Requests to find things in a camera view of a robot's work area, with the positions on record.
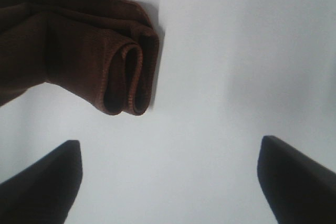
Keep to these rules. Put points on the brown towel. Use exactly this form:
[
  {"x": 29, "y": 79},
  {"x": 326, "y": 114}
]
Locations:
[{"x": 104, "y": 51}]

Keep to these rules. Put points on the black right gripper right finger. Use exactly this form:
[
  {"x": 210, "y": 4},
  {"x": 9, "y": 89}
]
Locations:
[{"x": 297, "y": 189}]

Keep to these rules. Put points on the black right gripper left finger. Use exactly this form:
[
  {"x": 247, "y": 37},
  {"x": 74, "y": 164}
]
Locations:
[{"x": 45, "y": 191}]

